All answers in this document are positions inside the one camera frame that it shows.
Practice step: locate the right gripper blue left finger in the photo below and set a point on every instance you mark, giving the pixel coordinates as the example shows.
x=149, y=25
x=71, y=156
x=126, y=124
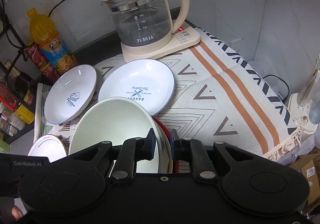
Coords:
x=147, y=146

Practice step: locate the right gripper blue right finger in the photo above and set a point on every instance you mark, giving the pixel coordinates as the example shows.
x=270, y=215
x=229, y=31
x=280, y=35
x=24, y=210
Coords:
x=176, y=144

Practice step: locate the red and black bowl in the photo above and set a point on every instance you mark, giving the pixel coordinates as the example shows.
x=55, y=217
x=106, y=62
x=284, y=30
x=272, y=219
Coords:
x=173, y=166

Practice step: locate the pale green bowl front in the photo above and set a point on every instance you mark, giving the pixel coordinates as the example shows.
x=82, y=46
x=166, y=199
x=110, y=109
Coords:
x=116, y=120

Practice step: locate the large brown-rimmed white plate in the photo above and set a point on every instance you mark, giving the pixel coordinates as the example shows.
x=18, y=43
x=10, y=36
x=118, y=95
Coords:
x=48, y=146

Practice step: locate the white plate Bakery logo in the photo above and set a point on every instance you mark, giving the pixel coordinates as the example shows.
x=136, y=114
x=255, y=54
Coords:
x=148, y=82

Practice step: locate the white plate Sweet logo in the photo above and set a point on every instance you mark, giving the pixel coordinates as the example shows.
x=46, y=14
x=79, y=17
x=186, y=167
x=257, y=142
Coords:
x=70, y=94

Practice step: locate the black metal kitchen rack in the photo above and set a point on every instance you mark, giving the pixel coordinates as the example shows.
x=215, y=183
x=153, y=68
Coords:
x=12, y=49

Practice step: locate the person's left hand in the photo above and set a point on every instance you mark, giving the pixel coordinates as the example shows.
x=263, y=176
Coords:
x=10, y=213

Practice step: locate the patterned fringed table cloth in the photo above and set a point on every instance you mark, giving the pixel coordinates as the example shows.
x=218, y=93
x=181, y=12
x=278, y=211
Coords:
x=218, y=96

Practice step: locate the large soy sauce bottle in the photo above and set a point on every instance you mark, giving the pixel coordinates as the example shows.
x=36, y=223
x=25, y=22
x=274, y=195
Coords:
x=21, y=86

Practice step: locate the red soda can upper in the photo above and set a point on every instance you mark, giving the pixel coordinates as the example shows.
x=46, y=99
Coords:
x=37, y=57

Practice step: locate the glass electric kettle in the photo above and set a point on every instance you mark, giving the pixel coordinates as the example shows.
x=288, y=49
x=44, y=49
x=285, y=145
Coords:
x=143, y=22

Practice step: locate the orange juice bottle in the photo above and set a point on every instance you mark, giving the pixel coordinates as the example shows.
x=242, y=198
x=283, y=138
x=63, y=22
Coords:
x=44, y=32

